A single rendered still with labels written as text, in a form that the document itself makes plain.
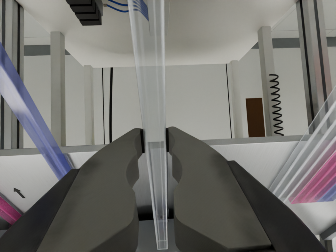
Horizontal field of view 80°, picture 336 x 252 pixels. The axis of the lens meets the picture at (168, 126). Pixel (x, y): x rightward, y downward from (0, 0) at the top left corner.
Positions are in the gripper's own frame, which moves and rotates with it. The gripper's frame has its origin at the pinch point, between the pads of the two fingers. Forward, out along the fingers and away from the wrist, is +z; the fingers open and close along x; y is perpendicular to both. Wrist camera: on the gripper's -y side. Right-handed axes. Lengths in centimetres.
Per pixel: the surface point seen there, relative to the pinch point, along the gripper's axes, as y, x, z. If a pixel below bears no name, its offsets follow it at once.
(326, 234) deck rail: 37, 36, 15
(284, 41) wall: 17, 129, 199
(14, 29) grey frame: -5, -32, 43
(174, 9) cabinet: -8, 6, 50
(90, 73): 14, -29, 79
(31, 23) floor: -4, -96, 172
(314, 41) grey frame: -1, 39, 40
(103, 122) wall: 79, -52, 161
